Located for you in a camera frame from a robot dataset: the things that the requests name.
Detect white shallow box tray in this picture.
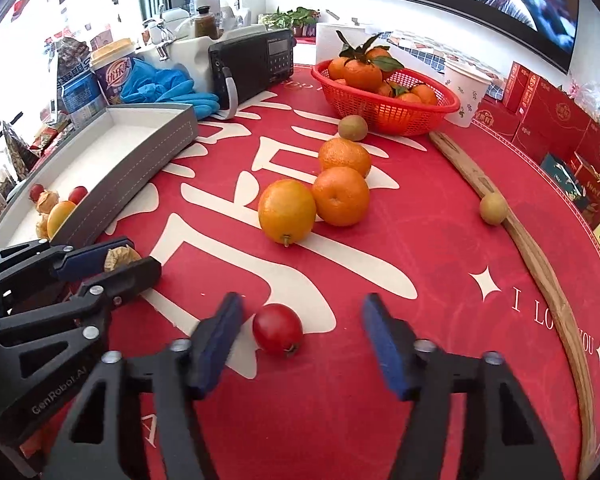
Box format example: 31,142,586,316
0,103,198,249

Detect mandarins in basket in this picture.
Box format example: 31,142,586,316
328,30,438,105

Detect dark spice bottle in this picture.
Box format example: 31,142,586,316
194,6,219,40

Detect far mandarin orange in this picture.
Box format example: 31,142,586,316
318,136,372,178

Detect mandarin orange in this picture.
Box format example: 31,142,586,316
318,136,372,178
312,167,370,226

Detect red gift boxes stack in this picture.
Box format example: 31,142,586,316
471,60,600,183

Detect wooden back scratcher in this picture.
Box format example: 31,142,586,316
429,131,596,479

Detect oval orange kumquat in tray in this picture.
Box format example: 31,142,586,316
46,200,76,240

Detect large orange citrus fruit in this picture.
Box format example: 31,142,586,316
258,179,316,247

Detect dark green gift bag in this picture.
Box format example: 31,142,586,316
541,153,590,212

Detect white floral paper cup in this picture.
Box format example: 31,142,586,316
444,60,492,128

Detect cherry tomato in tray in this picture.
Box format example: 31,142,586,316
68,186,88,205

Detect dried physalis husk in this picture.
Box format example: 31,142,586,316
104,245,142,272
35,214,48,238

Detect middle mandarin orange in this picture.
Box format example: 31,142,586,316
312,167,370,226

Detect purple milk tea cup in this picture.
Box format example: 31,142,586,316
90,38,135,105

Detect kiwi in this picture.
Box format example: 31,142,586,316
479,192,508,226
338,115,368,142

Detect blue rubber gloves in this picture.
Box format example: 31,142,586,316
120,58,220,120

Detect black portable radio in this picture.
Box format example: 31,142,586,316
208,29,296,110

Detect red plastic fruit basket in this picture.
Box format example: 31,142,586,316
311,61,460,136

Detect white organizer container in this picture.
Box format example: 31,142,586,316
136,18,265,92

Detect red cherry tomato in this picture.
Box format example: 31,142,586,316
252,304,303,356

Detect red round table mat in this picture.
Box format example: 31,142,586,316
99,66,581,479

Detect cherry tomato tray left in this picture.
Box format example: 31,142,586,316
29,184,45,204

